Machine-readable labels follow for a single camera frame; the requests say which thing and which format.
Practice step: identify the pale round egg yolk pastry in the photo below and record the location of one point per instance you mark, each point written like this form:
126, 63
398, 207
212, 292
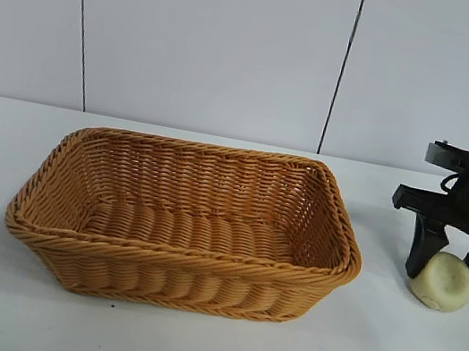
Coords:
443, 282

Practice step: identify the woven wicker basket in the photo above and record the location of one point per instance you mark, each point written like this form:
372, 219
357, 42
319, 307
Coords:
200, 265

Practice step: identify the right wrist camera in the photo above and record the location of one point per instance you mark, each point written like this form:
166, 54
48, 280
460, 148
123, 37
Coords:
447, 155

